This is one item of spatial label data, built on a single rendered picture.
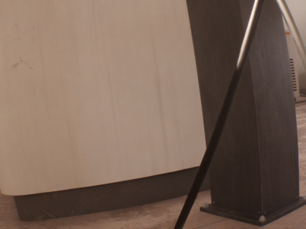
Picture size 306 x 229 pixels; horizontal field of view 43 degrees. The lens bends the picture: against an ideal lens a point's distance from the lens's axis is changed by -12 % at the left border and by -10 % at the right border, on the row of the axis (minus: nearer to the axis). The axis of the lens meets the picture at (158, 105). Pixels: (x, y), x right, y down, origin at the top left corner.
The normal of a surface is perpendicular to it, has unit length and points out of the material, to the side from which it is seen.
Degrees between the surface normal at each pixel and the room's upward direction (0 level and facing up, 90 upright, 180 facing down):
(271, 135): 90
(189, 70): 90
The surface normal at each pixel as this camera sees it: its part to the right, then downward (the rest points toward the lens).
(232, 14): -0.86, 0.14
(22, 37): 0.33, 0.01
